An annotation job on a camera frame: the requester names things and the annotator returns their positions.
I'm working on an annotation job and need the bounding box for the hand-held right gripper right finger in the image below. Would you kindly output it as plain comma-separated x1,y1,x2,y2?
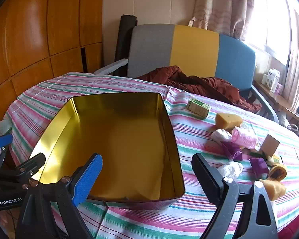
191,153,279,239

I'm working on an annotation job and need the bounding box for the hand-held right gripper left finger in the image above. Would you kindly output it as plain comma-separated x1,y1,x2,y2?
15,153,103,239

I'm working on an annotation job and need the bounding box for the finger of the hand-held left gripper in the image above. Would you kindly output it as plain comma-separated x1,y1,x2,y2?
0,134,13,152
15,153,46,179

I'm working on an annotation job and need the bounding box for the white plastic bag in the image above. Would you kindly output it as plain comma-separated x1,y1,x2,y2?
210,129,233,145
217,161,243,180

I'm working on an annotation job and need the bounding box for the purple snack packet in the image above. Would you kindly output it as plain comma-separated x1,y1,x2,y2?
249,157,269,177
220,141,245,161

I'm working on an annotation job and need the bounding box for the gold tin box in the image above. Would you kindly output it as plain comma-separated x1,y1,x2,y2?
29,93,185,210

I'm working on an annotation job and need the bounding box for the pink thread spool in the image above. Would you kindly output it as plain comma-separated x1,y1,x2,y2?
231,126,259,150

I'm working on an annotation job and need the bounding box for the yellow green packet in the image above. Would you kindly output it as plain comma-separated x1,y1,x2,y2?
265,154,283,166

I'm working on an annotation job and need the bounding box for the small green box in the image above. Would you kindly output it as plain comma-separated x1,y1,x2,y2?
186,98,212,119

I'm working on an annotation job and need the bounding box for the small cardboard box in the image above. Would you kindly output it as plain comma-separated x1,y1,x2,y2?
260,134,281,155

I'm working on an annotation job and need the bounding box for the striped tablecloth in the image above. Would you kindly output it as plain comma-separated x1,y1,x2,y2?
4,72,299,239

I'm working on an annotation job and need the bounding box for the dark red jacket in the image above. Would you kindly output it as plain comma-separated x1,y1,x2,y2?
136,65,262,114

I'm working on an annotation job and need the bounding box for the red blanket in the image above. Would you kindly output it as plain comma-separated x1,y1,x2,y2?
276,212,299,239

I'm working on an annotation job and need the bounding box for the wooden side desk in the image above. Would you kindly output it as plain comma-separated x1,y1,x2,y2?
253,80,299,122

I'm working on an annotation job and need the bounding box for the wooden wardrobe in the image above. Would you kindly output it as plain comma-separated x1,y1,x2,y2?
0,0,104,122

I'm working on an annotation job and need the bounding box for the white carton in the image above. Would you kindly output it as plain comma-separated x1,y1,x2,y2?
267,68,281,92

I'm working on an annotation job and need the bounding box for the grey yellow blue armchair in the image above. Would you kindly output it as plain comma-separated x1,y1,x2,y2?
93,24,281,125

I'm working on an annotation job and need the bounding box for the black rolled mat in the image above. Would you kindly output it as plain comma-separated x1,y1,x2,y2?
115,14,138,76

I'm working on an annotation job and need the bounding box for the striped pink curtain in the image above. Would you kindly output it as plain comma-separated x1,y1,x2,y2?
281,10,299,112

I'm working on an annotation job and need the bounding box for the window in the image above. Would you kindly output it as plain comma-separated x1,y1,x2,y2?
244,0,299,65

